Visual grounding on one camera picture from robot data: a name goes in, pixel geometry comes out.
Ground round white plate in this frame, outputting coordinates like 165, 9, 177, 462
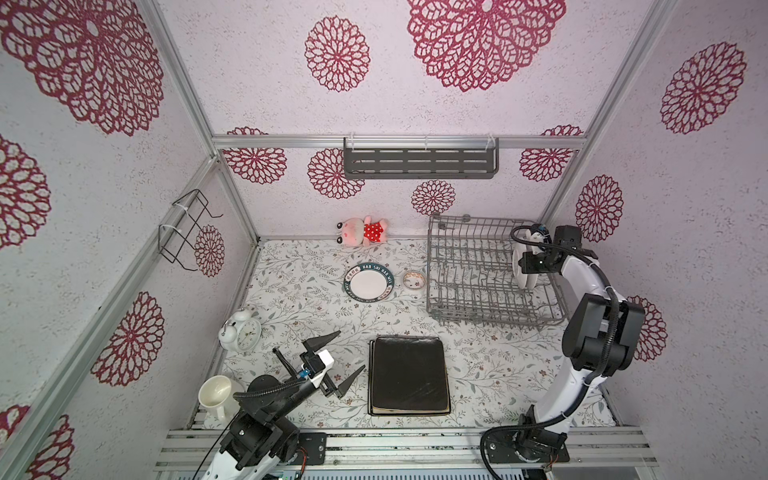
525, 273, 539, 290
512, 243, 528, 289
342, 262, 395, 303

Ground black square plate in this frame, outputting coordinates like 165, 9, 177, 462
368, 401, 451, 416
368, 335, 451, 404

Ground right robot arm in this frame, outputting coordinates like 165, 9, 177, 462
510, 224, 644, 434

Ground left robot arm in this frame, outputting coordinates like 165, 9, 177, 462
195, 330, 365, 479

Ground white alarm clock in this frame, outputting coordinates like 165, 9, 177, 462
218, 305, 262, 354

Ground white cup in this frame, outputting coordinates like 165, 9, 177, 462
198, 375, 239, 423

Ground pink plush toy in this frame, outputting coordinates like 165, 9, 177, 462
336, 216, 389, 247

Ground tape roll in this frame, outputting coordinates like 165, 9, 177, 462
402, 270, 427, 291

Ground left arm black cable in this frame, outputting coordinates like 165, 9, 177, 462
232, 346, 313, 404

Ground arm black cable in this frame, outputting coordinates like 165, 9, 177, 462
232, 346, 313, 404
478, 224, 622, 480

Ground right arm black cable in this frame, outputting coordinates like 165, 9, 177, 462
478, 224, 622, 480

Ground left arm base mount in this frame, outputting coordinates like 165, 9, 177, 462
287, 432, 328, 467

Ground grey wire dish rack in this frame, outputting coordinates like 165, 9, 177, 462
426, 214, 567, 330

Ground black wire wall rack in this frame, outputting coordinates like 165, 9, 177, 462
157, 189, 225, 277

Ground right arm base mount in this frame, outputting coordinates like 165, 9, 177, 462
481, 427, 571, 464

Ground grey wall shelf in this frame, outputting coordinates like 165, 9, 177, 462
342, 138, 499, 180

